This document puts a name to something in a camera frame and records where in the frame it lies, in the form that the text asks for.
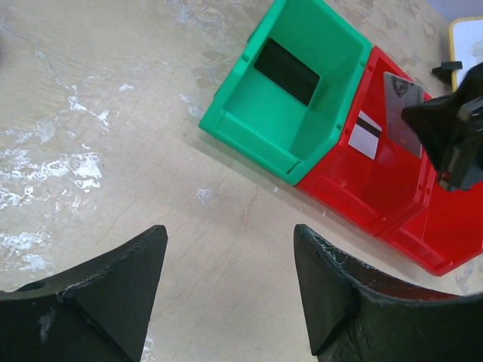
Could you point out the red double plastic bin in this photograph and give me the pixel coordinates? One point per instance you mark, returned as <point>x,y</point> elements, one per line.
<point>396,197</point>

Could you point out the white card grey stripe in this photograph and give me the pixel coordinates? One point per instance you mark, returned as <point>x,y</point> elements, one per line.
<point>399,94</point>

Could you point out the black credit card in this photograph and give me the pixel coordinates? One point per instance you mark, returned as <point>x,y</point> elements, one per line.
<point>288,72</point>

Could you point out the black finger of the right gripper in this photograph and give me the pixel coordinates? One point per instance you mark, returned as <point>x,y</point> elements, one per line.
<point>434,121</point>

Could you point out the green plastic bin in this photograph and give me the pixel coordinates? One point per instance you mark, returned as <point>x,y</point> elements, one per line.
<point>257,118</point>

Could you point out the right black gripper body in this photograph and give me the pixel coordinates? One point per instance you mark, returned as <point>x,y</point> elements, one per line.
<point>462,165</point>

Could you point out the white board wooden frame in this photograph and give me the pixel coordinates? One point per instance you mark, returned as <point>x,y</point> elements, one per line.
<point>465,37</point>

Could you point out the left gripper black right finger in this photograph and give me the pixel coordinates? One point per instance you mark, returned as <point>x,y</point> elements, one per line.
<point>355,312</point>

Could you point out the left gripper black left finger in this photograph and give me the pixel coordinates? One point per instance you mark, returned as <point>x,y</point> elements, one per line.
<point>96,311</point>

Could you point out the black board stand clip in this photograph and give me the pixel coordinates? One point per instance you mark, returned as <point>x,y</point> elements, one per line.
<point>446,69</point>

